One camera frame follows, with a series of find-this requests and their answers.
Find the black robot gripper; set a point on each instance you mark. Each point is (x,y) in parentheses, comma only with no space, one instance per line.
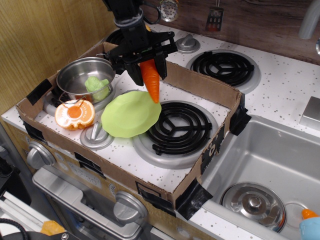
(122,59)

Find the orange toy carrot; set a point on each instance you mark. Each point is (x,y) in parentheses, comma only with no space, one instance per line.
(151,79)

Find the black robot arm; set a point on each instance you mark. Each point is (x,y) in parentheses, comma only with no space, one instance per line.
(126,11)

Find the light green plastic plate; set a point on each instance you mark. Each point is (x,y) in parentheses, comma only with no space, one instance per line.
(130,114)

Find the grey stovetop knob back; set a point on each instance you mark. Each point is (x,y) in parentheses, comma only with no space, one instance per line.
(187,45)

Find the grey stovetop knob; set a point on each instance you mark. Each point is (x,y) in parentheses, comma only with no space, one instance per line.
(95,137)
(187,45)

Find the green toy lettuce piece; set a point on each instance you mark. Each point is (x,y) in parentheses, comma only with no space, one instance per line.
(97,86)

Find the small steel pot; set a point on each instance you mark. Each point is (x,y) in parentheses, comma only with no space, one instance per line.
(73,81)

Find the hanging metal strainer spoon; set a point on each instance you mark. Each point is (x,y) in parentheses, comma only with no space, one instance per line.
(169,10)

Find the black front right burner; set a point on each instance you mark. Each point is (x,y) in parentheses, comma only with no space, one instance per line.
(182,128)

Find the hanging metal spatula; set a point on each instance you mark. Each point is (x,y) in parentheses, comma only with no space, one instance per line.
(215,18)

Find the black back right burner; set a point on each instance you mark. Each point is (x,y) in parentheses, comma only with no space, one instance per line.
(230,68)

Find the orange toy pumpkin half front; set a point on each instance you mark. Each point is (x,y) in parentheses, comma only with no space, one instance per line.
(75,115)

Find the grey stovetop knob front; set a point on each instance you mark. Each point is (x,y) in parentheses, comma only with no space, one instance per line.
(95,137)

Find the black front left burner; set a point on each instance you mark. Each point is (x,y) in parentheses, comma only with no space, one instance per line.
(56,97)

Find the brown cardboard fence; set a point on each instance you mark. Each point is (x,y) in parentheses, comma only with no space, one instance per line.
(170,190)

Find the grey oven knob left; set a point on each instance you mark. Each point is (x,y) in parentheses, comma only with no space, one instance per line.
(39,156)

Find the grey oven knob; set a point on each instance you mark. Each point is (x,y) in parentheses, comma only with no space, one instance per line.
(128,209)
(39,156)

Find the grey oven knob right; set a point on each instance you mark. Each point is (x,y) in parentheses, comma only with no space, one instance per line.
(128,209)

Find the grey toy sink basin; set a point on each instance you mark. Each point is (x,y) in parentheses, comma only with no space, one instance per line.
(281,158)

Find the grey toy faucet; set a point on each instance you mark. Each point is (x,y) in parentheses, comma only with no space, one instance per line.
(310,20)

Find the steel pot lid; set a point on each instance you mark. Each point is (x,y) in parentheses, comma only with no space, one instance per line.
(257,203)

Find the orange cloth scrap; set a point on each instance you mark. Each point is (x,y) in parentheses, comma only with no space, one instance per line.
(51,228)

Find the blue orange toy bottle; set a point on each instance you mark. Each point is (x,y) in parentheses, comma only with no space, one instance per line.
(309,228)

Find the silver oven door handle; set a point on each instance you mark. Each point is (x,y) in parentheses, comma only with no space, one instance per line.
(91,221)

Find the grey faucet handle block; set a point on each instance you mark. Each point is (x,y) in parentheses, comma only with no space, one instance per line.
(311,115)

